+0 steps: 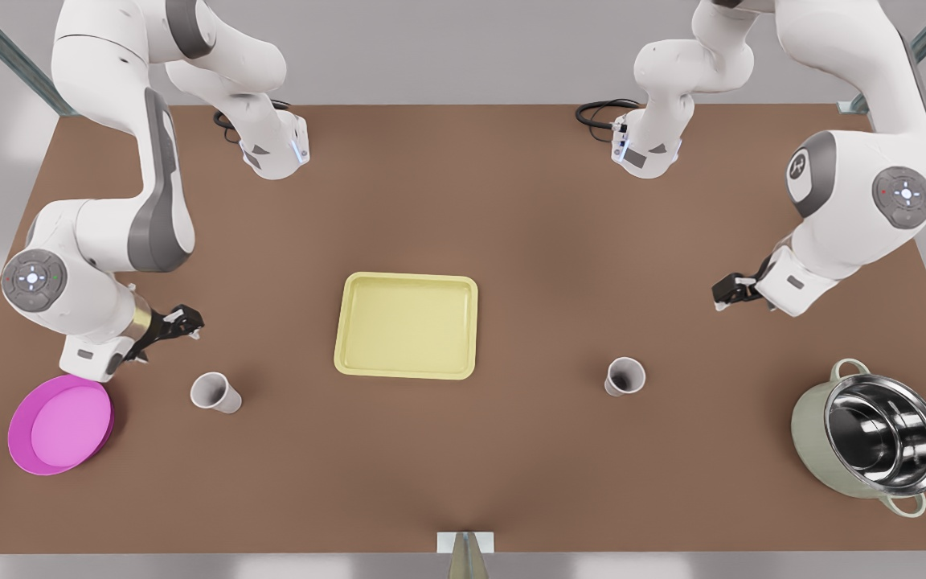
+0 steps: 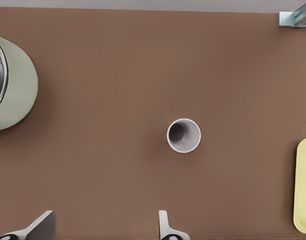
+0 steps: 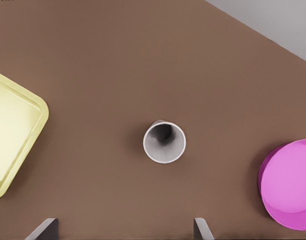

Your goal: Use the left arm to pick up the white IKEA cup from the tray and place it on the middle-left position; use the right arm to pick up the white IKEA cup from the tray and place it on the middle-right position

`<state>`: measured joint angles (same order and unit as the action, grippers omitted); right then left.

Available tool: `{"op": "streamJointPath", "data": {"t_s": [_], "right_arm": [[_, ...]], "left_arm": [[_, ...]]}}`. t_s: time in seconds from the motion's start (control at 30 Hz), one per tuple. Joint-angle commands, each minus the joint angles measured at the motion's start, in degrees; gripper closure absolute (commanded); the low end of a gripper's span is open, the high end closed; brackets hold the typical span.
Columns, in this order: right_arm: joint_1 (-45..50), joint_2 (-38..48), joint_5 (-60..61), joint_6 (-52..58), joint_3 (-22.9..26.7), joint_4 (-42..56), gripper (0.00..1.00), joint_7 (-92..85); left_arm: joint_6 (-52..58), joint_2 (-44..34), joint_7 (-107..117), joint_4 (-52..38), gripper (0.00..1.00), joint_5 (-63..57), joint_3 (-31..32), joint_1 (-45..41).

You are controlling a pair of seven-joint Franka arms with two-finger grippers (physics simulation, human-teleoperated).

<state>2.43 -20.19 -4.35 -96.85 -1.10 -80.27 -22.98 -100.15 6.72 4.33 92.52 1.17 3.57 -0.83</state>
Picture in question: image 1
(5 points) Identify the white IKEA cup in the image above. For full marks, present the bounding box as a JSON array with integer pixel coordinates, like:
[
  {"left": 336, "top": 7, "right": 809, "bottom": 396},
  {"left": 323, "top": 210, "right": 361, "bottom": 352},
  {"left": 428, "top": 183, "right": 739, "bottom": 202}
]
[
  {"left": 190, "top": 371, "right": 244, "bottom": 415},
  {"left": 604, "top": 356, "right": 647, "bottom": 398}
]

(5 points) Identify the yellow rectangular tray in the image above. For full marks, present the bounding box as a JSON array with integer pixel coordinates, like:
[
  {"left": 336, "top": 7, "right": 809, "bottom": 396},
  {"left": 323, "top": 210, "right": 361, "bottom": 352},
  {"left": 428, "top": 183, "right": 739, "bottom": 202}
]
[{"left": 334, "top": 272, "right": 480, "bottom": 380}]

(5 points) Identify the pink round plate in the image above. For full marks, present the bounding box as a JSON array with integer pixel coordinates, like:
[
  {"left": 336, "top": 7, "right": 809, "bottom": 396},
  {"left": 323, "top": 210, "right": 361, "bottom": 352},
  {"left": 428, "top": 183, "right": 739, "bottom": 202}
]
[{"left": 7, "top": 374, "right": 116, "bottom": 477}]

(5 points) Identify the pale green steel pot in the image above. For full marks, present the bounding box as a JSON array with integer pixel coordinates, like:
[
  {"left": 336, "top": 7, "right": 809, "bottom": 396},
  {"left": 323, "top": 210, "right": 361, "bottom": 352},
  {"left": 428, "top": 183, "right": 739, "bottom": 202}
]
[{"left": 790, "top": 358, "right": 926, "bottom": 518}]

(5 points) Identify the black cable loop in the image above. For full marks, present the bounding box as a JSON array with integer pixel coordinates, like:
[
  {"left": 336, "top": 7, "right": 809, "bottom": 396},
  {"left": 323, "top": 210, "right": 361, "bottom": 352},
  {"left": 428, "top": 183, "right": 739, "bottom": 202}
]
[
  {"left": 212, "top": 97, "right": 292, "bottom": 146},
  {"left": 575, "top": 98, "right": 645, "bottom": 146}
]

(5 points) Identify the silver frame post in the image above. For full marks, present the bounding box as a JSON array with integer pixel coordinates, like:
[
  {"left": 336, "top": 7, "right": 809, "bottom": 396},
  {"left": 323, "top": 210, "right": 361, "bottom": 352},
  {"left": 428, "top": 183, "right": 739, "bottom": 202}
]
[
  {"left": 836, "top": 0, "right": 926, "bottom": 114},
  {"left": 0, "top": 0, "right": 79, "bottom": 118},
  {"left": 436, "top": 530, "right": 495, "bottom": 579}
]

